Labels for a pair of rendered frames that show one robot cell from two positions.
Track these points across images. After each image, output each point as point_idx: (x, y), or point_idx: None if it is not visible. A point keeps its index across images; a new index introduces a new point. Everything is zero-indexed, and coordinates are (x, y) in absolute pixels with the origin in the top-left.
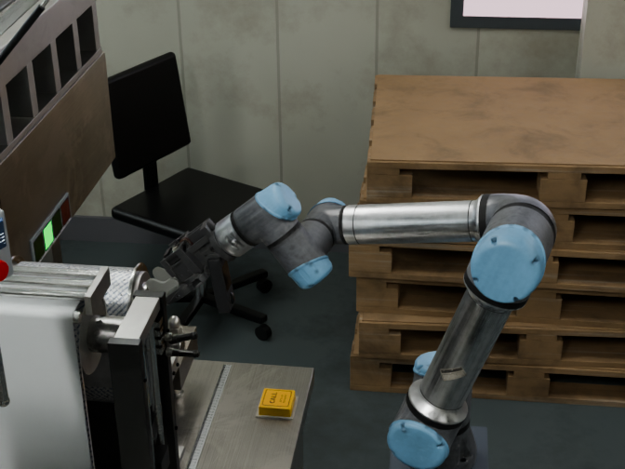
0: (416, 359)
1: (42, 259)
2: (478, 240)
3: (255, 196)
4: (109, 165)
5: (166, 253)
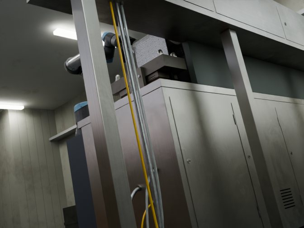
0: (86, 101)
1: (142, 32)
2: (78, 66)
3: (112, 32)
4: (41, 6)
5: (134, 38)
